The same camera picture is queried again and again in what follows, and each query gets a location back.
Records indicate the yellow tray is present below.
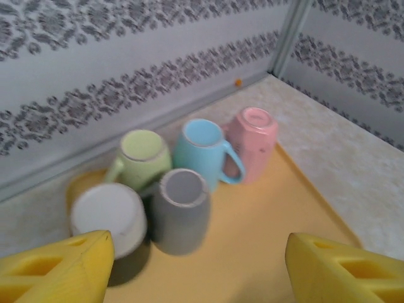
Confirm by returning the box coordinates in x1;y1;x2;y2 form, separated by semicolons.
64;143;364;303

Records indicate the light green mug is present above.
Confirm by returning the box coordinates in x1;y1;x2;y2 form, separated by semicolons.
104;129;173;193

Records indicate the aluminium frame rail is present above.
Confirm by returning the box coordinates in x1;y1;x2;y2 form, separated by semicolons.
0;71;274;203

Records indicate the light blue mug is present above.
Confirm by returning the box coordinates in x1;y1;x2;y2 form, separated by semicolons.
172;118;246;193

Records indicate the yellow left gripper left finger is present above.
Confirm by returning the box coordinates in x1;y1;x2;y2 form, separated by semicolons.
0;229;115;303

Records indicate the grey mug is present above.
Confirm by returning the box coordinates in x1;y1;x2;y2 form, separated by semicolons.
150;168;211;256

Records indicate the aluminium frame post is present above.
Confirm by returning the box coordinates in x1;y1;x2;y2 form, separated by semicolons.
271;0;314;78

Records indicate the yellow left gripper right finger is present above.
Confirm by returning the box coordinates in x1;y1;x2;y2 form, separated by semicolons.
285;232;404;303

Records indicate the pink faceted mug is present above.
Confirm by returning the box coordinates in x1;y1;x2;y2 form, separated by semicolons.
220;107;279;184

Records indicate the white round mug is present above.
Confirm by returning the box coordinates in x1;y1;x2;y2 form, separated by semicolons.
69;184;148;260

